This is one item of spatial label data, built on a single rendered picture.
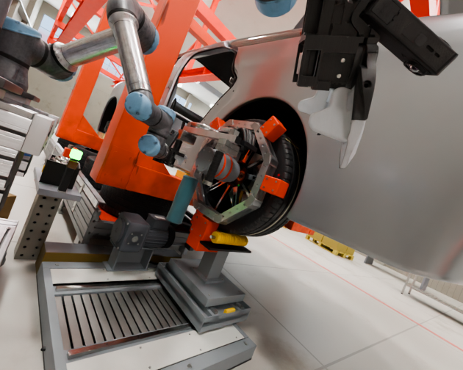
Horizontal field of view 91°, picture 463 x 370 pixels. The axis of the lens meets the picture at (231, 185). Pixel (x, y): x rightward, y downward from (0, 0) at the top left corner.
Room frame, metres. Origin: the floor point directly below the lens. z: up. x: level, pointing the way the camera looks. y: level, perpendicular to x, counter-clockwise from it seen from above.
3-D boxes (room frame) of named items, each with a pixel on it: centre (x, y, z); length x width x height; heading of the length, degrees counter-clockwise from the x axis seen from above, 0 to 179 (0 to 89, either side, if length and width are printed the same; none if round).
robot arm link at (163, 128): (0.85, 0.34, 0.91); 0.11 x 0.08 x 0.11; 170
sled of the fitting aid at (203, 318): (1.34, -0.07, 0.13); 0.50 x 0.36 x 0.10; 45
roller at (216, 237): (1.21, -0.11, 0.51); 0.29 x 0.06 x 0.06; 135
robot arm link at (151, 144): (0.86, 0.34, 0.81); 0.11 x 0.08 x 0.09; 0
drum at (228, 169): (1.17, 0.10, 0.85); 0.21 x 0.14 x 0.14; 135
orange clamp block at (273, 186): (1.00, -0.18, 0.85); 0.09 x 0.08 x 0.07; 45
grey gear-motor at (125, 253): (1.37, 0.34, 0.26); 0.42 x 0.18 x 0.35; 135
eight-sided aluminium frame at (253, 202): (1.22, 0.05, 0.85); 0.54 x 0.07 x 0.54; 45
